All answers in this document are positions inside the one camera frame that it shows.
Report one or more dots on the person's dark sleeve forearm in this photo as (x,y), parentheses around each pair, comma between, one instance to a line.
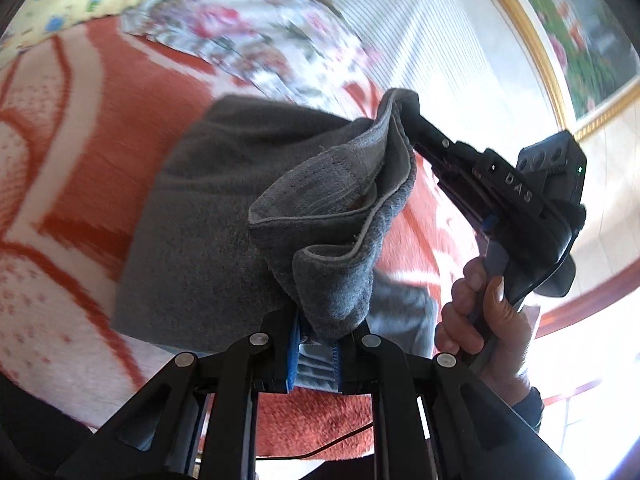
(530,409)

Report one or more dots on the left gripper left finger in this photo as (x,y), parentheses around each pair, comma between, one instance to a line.
(196,418)

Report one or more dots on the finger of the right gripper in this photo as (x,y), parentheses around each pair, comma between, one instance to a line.
(432,144)
(462,180)

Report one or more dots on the person's right hand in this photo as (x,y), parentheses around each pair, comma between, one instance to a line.
(505,372)

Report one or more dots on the gold framed landscape painting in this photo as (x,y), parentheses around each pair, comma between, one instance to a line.
(585,62)

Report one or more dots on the orange white floral blanket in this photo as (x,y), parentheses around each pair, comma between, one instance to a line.
(87,117)

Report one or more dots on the grey fleece pants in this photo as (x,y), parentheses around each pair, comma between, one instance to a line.
(264,205)

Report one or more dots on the floral patterned pillow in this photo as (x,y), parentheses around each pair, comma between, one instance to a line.
(301,51)

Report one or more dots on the white striped headboard cushion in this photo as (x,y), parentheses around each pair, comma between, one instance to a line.
(475,80)

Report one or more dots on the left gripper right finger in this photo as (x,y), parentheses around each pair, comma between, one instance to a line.
(434,419)

